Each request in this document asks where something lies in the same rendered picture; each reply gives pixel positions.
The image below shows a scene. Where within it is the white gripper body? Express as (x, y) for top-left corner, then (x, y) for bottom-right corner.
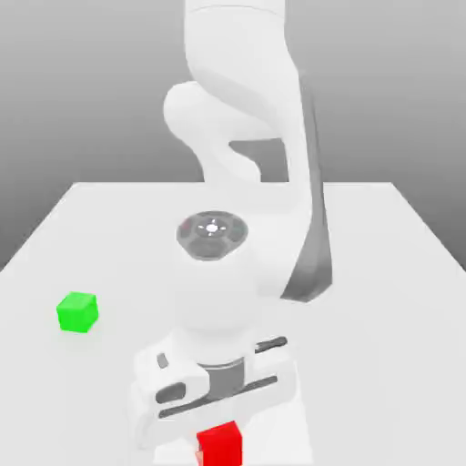
(133, 353), (306, 442)

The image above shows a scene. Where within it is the small red cube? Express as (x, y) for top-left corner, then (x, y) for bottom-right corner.
(195, 420), (244, 466)

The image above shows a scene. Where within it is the small green cube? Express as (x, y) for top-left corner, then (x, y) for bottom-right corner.
(56, 290), (100, 334)

